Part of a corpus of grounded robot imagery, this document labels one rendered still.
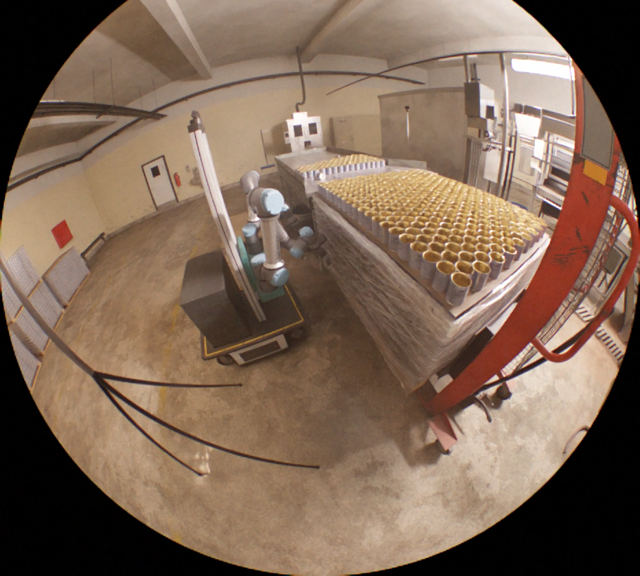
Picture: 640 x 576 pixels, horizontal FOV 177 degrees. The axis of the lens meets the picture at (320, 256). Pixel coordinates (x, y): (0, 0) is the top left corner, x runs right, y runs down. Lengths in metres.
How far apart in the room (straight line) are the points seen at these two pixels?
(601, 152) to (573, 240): 0.23
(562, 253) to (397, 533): 1.71
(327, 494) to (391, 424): 0.67
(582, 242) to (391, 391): 1.50
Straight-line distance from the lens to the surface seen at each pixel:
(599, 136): 0.63
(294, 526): 1.76
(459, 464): 1.81
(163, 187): 8.89
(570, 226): 0.63
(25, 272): 6.44
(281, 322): 1.67
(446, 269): 0.74
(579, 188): 0.62
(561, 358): 0.79
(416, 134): 4.53
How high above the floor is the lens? 1.61
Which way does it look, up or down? 35 degrees down
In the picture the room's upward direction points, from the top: 8 degrees counter-clockwise
